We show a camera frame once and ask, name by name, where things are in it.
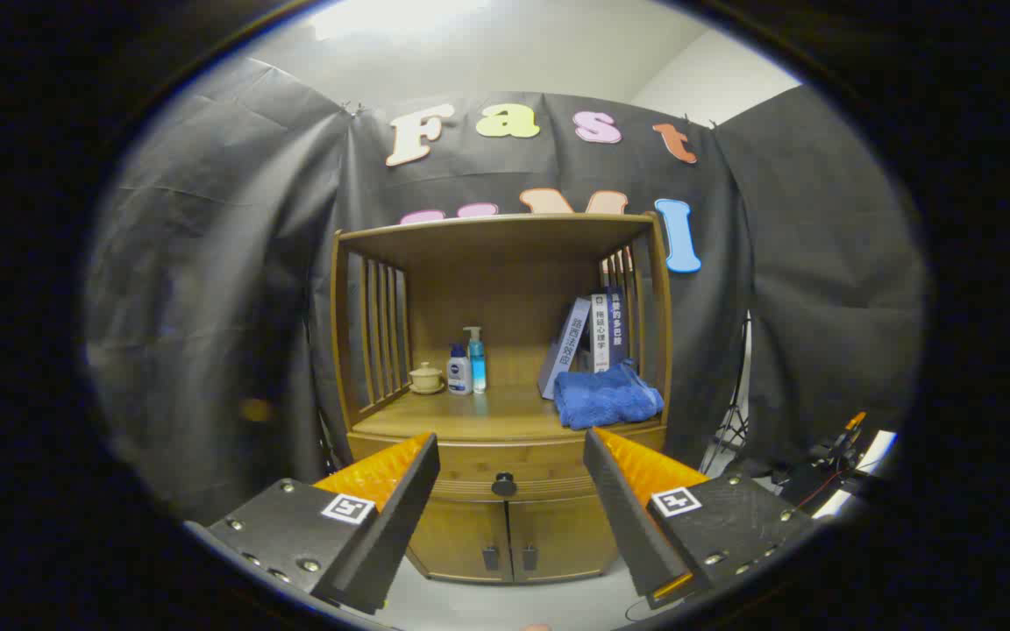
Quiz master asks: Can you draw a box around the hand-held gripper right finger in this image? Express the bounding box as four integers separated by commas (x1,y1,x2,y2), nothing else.
582,427,822,611

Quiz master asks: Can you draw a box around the white lotion bottle blue cap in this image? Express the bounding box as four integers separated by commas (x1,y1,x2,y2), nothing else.
447,344,473,396

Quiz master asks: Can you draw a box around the blue pump bottle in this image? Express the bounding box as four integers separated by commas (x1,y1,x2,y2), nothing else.
463,326,487,393

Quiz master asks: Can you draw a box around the wooden cabinet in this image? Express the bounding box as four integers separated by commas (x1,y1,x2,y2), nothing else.
332,213,674,585

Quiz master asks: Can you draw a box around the black tripod stand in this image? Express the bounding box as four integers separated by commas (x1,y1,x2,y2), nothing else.
700,311,753,476

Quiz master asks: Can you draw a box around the blue folded towel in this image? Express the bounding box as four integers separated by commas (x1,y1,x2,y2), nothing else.
553,359,665,430

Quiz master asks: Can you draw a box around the wooden drawer with black knob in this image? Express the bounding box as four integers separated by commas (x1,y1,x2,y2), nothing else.
347,423,669,505

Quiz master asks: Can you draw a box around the grey book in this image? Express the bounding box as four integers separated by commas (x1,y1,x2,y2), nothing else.
537,297,592,401

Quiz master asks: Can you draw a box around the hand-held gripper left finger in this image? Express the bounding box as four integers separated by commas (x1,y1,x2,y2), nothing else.
205,431,441,616

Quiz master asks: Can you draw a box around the white spine book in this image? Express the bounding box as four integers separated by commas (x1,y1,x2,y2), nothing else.
590,294,613,373

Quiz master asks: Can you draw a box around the dark blue book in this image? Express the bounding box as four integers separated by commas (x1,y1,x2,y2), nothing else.
607,287,629,369

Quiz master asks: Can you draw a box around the wooden countertop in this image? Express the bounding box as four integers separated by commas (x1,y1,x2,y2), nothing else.
352,384,668,443

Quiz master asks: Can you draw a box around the black device with orange tip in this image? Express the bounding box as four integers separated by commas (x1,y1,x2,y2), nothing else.
821,410,871,465

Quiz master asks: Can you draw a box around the wooden cabinet door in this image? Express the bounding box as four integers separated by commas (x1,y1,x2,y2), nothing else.
508,495,620,583
404,498,513,585

